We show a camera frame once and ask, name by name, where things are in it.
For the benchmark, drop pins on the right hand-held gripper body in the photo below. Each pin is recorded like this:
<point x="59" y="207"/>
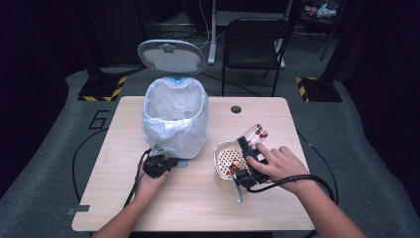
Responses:
<point x="246" y="178"/>

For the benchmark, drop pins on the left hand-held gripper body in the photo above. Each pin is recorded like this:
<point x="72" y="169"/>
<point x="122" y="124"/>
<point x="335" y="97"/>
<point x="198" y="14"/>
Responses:
<point x="156" y="165"/>

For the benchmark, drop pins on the red food scraps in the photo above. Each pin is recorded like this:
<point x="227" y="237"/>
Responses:
<point x="232" y="168"/>
<point x="262" y="131"/>

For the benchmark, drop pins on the clear plastic cup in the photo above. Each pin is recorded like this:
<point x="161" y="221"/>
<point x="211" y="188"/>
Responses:
<point x="256" y="132"/>

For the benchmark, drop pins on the beige strainer bowl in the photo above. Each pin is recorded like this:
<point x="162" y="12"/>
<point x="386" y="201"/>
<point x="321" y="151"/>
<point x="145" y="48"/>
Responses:
<point x="228" y="155"/>

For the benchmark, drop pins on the white trash bag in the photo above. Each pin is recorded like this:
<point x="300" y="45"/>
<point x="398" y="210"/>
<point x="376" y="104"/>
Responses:
<point x="175" y="139"/>

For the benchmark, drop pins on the white and blue trash can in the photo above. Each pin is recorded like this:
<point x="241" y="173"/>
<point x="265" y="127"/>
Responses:
<point x="171" y="56"/>

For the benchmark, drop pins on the person's left hand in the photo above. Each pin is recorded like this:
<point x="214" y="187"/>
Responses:
<point x="150" y="186"/>

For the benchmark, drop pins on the person's right hand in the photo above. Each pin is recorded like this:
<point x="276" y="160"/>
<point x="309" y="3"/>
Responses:
<point x="280" y="168"/>

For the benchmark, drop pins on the grey table foot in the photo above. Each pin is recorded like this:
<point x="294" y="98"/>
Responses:
<point x="79" y="209"/>

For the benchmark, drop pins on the black yellow striped stand base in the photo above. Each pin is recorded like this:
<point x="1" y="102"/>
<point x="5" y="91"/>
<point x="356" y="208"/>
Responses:
<point x="322" y="90"/>
<point x="99" y="89"/>

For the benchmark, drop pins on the black folding chair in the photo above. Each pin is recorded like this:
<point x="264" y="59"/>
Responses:
<point x="254" y="43"/>

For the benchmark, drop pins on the dark cabinet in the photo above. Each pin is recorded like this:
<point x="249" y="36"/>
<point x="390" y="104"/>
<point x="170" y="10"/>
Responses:
<point x="122" y="33"/>

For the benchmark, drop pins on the pile of colourful clutter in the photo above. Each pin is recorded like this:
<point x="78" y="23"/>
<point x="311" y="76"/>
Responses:
<point x="320" y="10"/>

